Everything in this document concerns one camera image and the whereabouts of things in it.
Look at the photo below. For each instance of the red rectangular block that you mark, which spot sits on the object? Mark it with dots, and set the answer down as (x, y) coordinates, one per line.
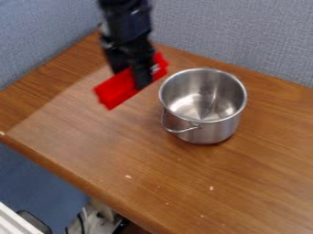
(118, 89)

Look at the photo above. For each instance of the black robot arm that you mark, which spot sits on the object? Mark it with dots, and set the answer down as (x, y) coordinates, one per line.
(122, 3)

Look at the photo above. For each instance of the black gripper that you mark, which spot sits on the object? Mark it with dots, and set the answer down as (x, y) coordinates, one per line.
(124, 39)

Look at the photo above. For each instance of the stainless steel pot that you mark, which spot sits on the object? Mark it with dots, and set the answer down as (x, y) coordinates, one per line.
(203, 100)

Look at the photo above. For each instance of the white device under table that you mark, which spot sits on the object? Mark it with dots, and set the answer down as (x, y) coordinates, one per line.
(96, 219)

